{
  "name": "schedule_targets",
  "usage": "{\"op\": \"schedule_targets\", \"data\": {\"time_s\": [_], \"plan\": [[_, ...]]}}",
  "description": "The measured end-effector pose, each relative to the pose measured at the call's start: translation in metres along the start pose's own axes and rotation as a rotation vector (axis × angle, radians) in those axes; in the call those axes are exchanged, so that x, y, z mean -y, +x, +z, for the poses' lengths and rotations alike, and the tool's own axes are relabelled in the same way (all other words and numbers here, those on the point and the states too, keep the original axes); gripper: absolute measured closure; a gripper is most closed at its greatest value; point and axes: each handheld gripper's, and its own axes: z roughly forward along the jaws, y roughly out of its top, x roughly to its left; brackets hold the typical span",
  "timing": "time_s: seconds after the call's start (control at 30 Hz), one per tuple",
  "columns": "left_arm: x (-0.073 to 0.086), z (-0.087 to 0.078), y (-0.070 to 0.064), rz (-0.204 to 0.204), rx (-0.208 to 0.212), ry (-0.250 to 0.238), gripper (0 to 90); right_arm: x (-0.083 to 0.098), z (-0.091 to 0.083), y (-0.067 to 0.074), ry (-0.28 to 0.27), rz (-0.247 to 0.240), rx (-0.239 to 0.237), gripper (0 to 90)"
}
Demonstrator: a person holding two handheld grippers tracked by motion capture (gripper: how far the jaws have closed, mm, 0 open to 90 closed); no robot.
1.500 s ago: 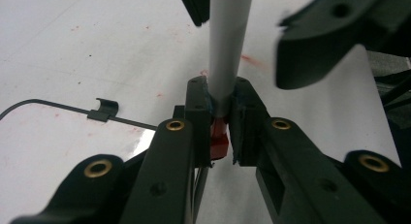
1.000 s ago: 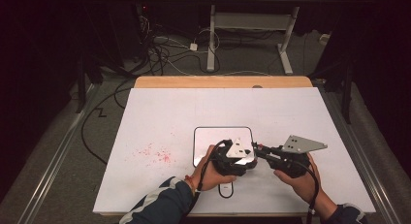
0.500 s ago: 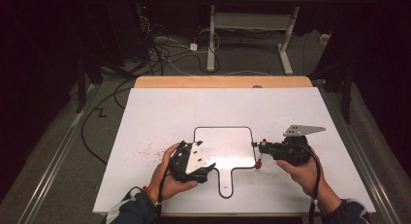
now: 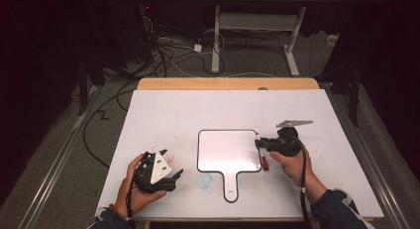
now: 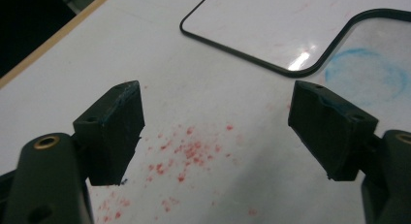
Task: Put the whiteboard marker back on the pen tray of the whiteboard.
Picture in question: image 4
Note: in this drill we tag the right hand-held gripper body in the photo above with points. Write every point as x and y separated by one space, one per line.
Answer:
287 143

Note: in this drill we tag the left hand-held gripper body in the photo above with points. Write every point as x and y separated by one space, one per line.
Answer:
158 171

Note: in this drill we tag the red whiteboard marker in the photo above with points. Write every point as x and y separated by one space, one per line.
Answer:
264 163

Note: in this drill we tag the small handheld whiteboard paddle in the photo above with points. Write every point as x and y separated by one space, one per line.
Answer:
228 149

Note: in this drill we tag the person's right hand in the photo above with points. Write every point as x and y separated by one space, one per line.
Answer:
295 169

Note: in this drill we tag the person's left hand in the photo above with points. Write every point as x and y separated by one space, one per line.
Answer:
132 196

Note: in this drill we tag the large white table cover sheet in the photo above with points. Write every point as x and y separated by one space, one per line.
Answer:
231 106

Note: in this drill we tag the wooden table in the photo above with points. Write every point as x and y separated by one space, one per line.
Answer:
224 84

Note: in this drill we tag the black stand leg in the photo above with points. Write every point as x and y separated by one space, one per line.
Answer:
82 90

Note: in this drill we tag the white power adapter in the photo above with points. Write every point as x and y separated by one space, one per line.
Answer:
197 48

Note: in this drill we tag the white power strip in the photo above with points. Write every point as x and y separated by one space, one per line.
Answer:
333 39

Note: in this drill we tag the silver metal floor rail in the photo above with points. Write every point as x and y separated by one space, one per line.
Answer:
56 163
373 163

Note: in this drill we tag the white metal desk frame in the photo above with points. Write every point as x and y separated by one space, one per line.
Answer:
256 21

